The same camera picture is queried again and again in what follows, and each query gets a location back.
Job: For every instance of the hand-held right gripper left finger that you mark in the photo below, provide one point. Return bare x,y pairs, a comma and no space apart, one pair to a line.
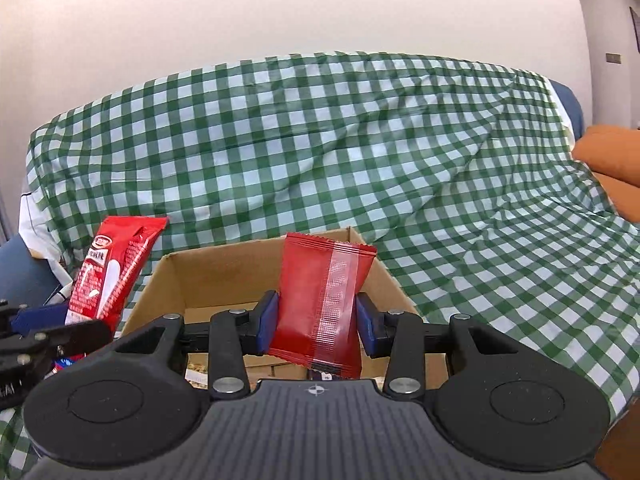
267,322

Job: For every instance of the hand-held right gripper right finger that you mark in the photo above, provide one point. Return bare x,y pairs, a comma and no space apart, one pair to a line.
370,325

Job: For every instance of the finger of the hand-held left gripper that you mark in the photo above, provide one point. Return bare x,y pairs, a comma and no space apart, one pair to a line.
65,337
42,317

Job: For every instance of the plain red snack packet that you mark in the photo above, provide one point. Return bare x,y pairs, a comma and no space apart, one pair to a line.
315,300

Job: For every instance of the dark brown small packet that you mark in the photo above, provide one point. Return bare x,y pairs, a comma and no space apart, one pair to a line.
321,375

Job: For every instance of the red white snack packet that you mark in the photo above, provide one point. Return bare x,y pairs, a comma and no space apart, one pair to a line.
107,270

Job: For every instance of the clear packet of beige crackers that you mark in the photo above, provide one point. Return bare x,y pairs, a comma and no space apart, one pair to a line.
196,372

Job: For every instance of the brown cardboard box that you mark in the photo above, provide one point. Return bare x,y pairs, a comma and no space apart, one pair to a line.
165,285

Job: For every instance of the purple snack packet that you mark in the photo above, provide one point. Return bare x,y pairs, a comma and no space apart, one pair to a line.
64,364

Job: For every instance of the white cloth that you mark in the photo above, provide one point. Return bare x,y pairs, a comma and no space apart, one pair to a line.
42,240

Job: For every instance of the green checked cloth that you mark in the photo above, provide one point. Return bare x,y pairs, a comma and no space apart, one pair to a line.
350,150

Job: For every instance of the orange seat cushion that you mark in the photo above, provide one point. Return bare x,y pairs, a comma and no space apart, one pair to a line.
622,195

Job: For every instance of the blue sofa backrest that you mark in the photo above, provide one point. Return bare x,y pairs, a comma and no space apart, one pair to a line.
570,110

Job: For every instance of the orange back cushion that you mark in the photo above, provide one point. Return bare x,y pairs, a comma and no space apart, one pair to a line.
610,152

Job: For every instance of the wall switch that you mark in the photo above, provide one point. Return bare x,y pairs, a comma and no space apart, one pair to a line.
613,58

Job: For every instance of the dark picture frame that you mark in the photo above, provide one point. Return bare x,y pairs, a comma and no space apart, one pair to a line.
635,27

